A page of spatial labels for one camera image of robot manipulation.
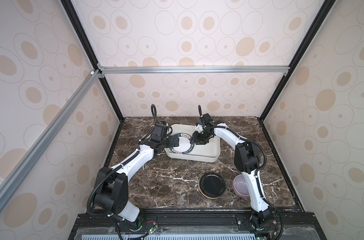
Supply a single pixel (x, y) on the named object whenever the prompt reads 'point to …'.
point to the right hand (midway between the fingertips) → (192, 142)
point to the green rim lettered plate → (185, 146)
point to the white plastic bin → (208, 152)
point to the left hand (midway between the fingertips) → (175, 136)
